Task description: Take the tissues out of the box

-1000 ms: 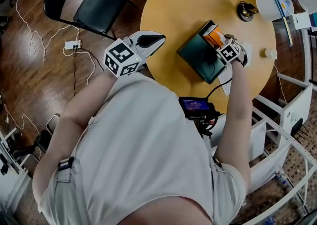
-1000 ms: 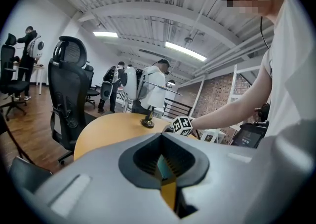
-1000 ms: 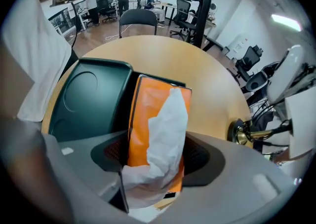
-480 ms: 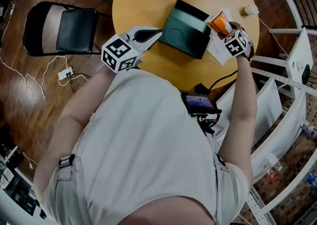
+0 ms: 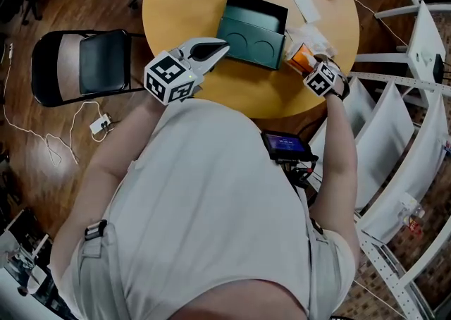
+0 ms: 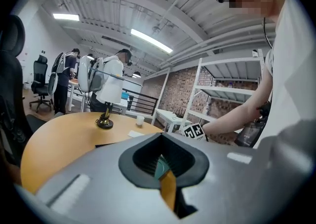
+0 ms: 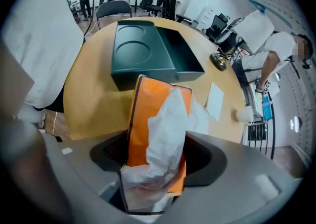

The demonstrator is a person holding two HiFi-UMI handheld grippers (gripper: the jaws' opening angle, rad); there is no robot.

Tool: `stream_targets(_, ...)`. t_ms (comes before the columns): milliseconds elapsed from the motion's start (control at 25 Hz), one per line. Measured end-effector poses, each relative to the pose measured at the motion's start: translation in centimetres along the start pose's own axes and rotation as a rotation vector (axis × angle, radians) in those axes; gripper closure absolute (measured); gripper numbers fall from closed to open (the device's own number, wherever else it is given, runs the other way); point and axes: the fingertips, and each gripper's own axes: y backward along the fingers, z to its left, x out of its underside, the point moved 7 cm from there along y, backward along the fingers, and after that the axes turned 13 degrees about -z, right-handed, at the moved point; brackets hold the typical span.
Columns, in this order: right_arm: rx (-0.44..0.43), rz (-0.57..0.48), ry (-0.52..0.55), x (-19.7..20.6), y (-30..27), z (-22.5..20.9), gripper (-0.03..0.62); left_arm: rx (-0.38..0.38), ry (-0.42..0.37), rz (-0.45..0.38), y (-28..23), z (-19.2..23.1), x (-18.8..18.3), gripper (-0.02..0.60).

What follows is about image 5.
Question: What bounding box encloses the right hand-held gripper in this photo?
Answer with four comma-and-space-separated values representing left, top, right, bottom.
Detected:
302, 54, 351, 102

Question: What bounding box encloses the clear plastic bottle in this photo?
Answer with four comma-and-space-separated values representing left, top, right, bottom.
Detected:
399, 192, 426, 233

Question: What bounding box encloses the small black monitor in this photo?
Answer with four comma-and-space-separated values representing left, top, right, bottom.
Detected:
261, 129, 313, 162

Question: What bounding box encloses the person's right forearm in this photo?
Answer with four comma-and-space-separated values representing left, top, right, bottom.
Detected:
315, 94, 359, 210

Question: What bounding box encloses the black camera rig mount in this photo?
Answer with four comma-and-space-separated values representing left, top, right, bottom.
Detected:
276, 156, 321, 191

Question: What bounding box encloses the dark green box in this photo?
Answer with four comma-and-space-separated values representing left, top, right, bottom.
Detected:
214, 0, 290, 71

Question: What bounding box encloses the black box device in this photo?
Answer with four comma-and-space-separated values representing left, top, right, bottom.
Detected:
432, 53, 446, 84

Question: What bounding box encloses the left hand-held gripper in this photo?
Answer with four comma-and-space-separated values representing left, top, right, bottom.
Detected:
143, 37, 231, 106

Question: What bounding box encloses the person's white shirt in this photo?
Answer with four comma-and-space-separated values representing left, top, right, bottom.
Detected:
56, 98, 357, 320

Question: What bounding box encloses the white paper card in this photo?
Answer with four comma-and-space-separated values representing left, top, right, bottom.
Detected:
290, 0, 322, 24

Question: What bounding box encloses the orange tissues pack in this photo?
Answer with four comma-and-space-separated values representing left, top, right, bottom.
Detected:
284, 42, 318, 75

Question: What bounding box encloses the black folding chair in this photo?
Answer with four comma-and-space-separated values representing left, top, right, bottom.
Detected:
30, 28, 146, 108

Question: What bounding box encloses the white metal shelf rack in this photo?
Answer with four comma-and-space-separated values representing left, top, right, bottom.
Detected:
308, 0, 451, 320

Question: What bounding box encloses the thin white cable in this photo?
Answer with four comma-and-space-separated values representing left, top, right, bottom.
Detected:
350, 0, 409, 47

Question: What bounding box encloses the white power strip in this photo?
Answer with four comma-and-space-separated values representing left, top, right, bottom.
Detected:
89, 113, 114, 135

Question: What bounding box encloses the long white cable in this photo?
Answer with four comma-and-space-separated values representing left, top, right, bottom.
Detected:
2, 42, 106, 166

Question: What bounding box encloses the person's left forearm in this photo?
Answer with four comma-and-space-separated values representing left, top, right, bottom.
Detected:
82, 98, 172, 199

